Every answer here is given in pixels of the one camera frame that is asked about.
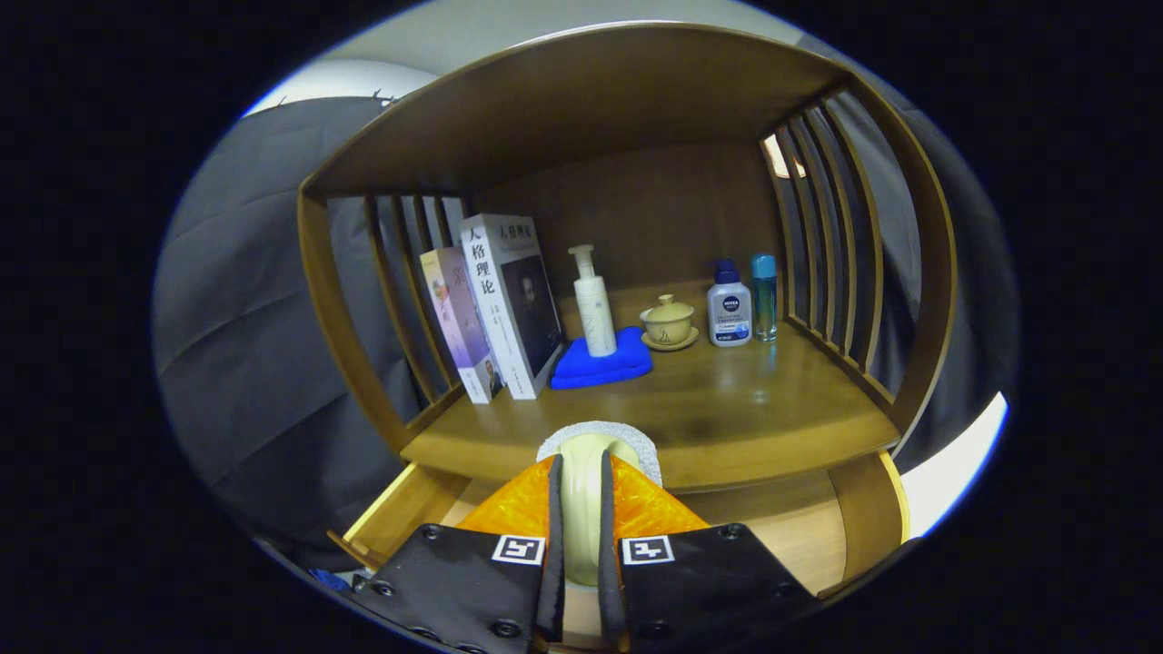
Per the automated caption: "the wooden drawer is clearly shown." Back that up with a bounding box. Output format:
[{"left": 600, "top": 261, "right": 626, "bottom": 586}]
[{"left": 327, "top": 450, "right": 911, "bottom": 650}]

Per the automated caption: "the blue folded cloth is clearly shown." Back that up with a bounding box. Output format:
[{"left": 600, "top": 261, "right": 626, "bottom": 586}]
[{"left": 549, "top": 326, "right": 654, "bottom": 391}]

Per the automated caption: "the pink purple book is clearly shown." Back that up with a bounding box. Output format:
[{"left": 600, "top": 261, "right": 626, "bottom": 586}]
[{"left": 420, "top": 247, "right": 506, "bottom": 405}]

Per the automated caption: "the wooden cabinet with slatted hutch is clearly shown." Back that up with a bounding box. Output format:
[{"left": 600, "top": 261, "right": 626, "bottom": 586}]
[{"left": 297, "top": 20, "right": 959, "bottom": 510}]

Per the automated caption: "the white blue-capped lotion bottle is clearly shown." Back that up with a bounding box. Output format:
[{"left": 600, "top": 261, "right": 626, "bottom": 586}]
[{"left": 706, "top": 259, "right": 753, "bottom": 348}]

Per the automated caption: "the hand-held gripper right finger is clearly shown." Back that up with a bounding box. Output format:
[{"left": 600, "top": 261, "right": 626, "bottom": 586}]
[{"left": 597, "top": 449, "right": 819, "bottom": 654}]

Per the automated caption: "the slim teal bottle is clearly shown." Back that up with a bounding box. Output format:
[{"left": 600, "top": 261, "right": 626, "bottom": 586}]
[{"left": 750, "top": 253, "right": 779, "bottom": 342}]

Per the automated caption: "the black backdrop cloth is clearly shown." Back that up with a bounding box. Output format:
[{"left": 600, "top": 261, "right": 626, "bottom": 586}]
[{"left": 153, "top": 95, "right": 1019, "bottom": 564}]

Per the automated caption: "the wooden countertop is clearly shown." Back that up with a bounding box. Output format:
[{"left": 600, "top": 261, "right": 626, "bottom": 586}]
[{"left": 400, "top": 318, "right": 900, "bottom": 494}]

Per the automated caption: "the green-handled grey scrubbing sponge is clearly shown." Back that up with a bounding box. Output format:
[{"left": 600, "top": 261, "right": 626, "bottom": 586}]
[{"left": 536, "top": 421, "right": 662, "bottom": 588}]

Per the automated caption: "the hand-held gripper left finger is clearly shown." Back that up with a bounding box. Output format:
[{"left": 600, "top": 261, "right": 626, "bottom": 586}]
[{"left": 350, "top": 452, "right": 566, "bottom": 654}]

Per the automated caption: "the white pump bottle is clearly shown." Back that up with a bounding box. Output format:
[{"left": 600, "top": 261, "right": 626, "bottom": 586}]
[{"left": 568, "top": 244, "right": 619, "bottom": 358}]

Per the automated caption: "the thick white book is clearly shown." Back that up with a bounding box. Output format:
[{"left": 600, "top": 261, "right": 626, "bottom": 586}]
[{"left": 460, "top": 213, "right": 564, "bottom": 401}]

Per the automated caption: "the white board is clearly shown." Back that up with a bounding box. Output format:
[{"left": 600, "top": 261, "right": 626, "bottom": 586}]
[{"left": 900, "top": 391, "right": 1009, "bottom": 539}]

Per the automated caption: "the beige lidded tea cup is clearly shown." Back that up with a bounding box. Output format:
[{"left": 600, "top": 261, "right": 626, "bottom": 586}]
[{"left": 640, "top": 293, "right": 701, "bottom": 352}]

